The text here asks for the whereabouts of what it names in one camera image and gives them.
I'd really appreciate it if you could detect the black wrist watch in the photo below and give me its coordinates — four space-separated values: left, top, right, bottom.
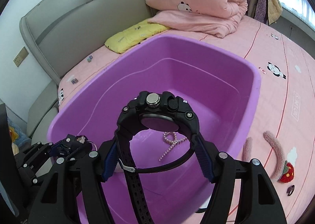
114 91 200 223

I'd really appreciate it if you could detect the pink strawberry plush headband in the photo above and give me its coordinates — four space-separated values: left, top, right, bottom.
242 131 294 183

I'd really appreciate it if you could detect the pink panda bed sheet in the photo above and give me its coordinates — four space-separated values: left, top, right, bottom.
57 16 315 224

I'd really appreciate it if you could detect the purple plastic basin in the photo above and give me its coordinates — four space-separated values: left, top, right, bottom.
47 35 261 223

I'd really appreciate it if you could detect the grey padded headboard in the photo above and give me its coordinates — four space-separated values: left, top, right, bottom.
20 0 153 144

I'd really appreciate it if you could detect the yellow pillow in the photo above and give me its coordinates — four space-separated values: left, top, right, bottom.
105 19 169 53

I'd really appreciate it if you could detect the chair with draped clothes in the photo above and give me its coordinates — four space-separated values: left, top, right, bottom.
246 0 283 26

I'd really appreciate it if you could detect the pink folded quilt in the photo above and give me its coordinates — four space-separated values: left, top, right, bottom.
146 0 248 38

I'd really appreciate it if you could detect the wall socket panel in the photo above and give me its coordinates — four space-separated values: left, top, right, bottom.
13 47 29 67

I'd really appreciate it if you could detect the pink pearl bracelet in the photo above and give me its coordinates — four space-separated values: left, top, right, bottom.
157 131 188 162

